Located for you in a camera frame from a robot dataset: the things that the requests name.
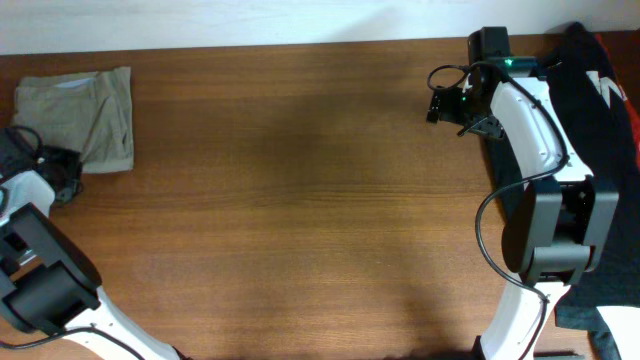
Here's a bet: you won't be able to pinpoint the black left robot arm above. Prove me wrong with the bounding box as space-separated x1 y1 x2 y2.
1 148 183 360

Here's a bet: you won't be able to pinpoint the black red printed t-shirt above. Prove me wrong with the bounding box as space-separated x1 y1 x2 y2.
541 23 639 175

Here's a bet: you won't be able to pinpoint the black left camera cable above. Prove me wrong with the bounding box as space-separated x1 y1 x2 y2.
0 124 146 360

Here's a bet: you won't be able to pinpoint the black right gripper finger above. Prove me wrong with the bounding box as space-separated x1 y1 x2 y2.
457 115 504 140
426 97 441 124

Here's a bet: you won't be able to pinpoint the white cloth corner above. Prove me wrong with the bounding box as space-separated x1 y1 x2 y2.
597 306 639 360

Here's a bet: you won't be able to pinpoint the black camera cable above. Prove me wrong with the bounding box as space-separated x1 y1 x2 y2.
426 60 571 360
0 124 146 360

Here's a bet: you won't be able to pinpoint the black right camera cable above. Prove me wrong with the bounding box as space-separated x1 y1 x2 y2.
426 60 571 360

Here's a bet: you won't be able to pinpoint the khaki shorts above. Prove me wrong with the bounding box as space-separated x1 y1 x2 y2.
12 66 134 174

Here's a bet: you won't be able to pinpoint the dark navy shorts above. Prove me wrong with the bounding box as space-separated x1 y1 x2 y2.
482 59 640 360

